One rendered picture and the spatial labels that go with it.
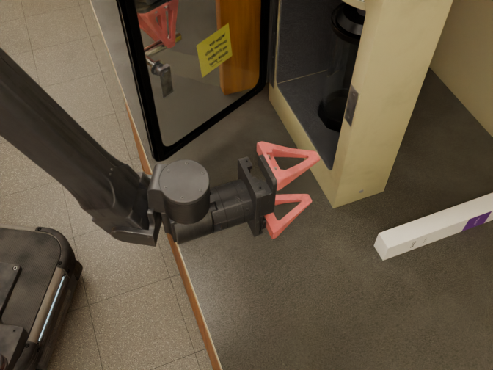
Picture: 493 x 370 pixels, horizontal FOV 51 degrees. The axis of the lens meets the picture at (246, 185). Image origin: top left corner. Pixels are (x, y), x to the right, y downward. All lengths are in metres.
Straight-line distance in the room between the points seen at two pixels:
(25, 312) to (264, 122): 1.02
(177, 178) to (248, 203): 0.11
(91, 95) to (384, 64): 2.05
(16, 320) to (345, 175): 1.19
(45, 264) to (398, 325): 1.25
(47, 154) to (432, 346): 0.65
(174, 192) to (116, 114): 1.97
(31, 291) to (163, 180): 1.26
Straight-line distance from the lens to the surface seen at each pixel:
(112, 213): 0.63
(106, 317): 1.97
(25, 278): 1.84
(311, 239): 0.96
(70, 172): 0.59
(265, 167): 0.63
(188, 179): 0.59
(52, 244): 1.87
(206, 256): 0.94
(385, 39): 0.73
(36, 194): 2.33
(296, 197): 0.75
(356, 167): 0.92
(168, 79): 0.87
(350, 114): 0.82
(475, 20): 1.24
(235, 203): 0.66
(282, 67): 1.09
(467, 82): 1.29
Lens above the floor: 1.76
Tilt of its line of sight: 54 degrees down
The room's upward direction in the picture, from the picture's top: straight up
